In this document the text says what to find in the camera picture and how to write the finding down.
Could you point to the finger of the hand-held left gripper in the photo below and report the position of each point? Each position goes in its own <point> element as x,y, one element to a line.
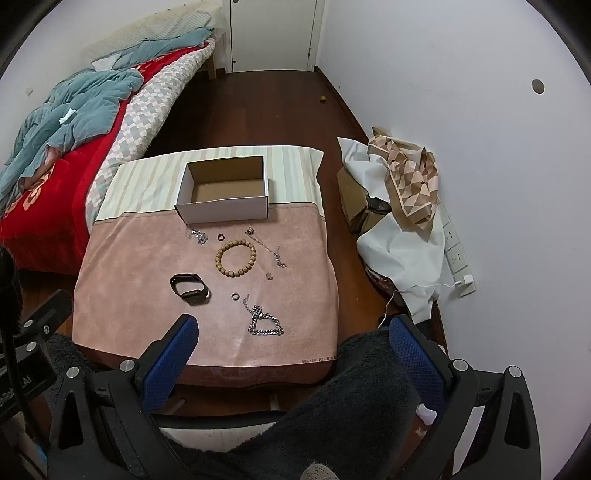
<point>44,323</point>

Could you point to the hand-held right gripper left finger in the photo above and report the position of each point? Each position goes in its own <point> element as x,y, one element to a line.
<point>168,369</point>

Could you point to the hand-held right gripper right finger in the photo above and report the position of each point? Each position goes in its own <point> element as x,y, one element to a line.
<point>415,357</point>

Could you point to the black smart band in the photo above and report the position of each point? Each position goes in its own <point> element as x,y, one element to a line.
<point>194,295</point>

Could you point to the small silver earrings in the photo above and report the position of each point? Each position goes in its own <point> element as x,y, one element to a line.
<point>199,237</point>

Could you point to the white cardboard box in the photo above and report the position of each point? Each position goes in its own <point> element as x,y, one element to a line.
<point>221,210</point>

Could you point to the dark fuzzy robe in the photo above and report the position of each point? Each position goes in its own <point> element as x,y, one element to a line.
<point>346,415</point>

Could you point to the white charger plug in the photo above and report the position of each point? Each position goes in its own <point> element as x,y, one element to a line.
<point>464,281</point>

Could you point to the pink and striped mat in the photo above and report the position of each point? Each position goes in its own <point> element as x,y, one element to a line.
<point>138,277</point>

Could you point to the white cloth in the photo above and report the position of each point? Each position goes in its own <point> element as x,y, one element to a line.
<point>401,254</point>

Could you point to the white power strip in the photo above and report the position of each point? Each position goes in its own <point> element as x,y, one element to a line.
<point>457,258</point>

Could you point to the bed with colourful blankets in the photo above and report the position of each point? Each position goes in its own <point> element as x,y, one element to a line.
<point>60,189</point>

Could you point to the brown cardboard box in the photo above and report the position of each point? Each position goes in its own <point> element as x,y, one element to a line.
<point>353,198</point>

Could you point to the brown checkered scarf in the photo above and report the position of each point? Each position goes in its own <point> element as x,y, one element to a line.
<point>411,180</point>

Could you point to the teal quilt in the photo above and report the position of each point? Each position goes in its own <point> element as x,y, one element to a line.
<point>83,101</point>

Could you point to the grey checkered bed cover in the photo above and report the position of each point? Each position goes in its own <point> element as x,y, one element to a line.
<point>147,110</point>

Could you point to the wooden bed leg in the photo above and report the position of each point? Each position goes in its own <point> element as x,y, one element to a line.
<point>212,64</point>

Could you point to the beige striped pillow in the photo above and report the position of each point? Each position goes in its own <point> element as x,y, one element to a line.
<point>147,27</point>

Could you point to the white door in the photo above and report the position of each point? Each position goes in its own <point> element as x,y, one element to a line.
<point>272,32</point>

